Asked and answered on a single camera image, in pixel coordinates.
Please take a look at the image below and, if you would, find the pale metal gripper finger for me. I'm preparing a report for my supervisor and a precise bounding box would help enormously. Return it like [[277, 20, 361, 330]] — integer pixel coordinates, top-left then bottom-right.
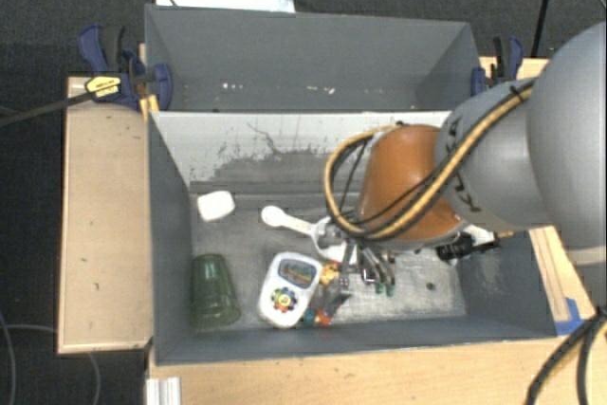
[[334, 261, 357, 314], [318, 278, 340, 317]]

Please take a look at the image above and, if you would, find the white toy with coloured buttons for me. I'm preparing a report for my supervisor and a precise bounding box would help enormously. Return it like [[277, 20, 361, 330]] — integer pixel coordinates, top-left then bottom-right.
[[255, 250, 340, 330]]

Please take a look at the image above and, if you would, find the white plastic spoon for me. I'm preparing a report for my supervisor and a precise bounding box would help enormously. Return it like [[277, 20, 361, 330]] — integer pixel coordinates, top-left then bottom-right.
[[260, 205, 329, 239]]

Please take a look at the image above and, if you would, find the dark green plastic cup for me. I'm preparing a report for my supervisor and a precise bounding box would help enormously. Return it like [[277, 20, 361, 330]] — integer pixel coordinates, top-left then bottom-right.
[[189, 253, 242, 329]]

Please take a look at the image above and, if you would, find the white rounded block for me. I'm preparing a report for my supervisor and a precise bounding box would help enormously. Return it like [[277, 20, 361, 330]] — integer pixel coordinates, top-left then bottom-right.
[[196, 190, 237, 223]]

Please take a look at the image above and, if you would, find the grey metal bin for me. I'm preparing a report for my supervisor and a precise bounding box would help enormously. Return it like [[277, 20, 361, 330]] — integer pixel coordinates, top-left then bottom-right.
[[143, 3, 559, 366]]

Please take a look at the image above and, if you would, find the pale wood board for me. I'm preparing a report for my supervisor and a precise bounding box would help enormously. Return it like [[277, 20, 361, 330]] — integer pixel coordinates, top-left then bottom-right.
[[56, 75, 156, 355]]

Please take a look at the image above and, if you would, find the black cylinder on white bracket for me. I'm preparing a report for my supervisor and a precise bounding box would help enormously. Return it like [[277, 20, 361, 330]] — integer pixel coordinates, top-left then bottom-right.
[[434, 225, 502, 263]]

